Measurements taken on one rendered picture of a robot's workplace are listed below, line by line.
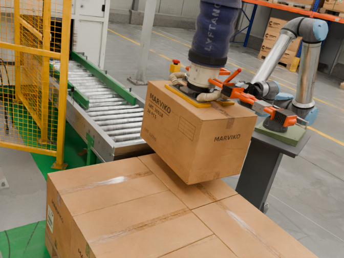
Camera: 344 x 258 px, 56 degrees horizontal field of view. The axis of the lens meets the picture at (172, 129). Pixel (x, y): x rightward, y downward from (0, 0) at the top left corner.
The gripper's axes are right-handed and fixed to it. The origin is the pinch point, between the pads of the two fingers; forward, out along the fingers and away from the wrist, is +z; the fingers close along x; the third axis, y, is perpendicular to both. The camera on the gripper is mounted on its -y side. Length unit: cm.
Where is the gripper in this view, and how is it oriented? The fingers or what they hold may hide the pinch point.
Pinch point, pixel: (235, 92)
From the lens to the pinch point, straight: 176.5
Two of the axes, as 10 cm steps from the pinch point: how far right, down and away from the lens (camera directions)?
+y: -5.8, -4.4, 6.9
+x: 1.8, -8.9, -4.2
